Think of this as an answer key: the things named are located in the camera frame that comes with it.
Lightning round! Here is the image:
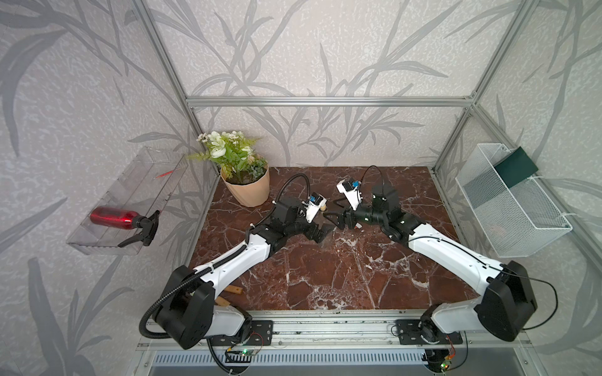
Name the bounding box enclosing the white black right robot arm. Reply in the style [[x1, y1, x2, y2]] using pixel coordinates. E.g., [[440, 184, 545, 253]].
[[325, 180, 538, 344]]

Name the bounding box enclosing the red spray bottle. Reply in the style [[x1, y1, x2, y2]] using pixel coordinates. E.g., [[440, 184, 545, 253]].
[[89, 206, 161, 248]]

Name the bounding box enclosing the clear plastic wall bin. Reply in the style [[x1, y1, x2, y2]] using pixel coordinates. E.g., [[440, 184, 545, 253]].
[[67, 147, 187, 255]]

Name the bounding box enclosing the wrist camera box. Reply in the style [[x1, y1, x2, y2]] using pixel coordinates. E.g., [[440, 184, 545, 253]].
[[305, 192, 327, 223], [336, 180, 362, 211]]

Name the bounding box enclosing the potted plant in beige pot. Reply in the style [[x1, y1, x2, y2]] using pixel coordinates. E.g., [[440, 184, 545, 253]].
[[189, 131, 270, 208]]

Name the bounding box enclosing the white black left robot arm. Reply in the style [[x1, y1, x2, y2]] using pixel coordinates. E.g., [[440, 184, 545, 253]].
[[140, 193, 333, 349]]

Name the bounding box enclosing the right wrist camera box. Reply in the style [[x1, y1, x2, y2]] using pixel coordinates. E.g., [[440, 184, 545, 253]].
[[336, 180, 362, 211]]

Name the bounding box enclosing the white wire mesh basket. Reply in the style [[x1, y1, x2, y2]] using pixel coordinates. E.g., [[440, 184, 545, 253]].
[[456, 144, 573, 258]]

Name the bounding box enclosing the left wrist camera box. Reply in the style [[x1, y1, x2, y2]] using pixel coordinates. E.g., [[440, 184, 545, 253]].
[[305, 192, 327, 223]]

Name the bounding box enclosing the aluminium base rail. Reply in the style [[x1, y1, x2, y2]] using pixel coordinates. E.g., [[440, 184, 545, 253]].
[[136, 310, 532, 351]]

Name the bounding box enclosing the black corrugated cable hose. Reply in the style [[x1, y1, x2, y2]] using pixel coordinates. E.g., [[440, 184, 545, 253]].
[[138, 243, 248, 340]]

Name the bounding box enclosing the dark green card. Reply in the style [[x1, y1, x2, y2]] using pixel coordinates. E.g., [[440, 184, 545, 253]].
[[494, 147, 539, 189]]

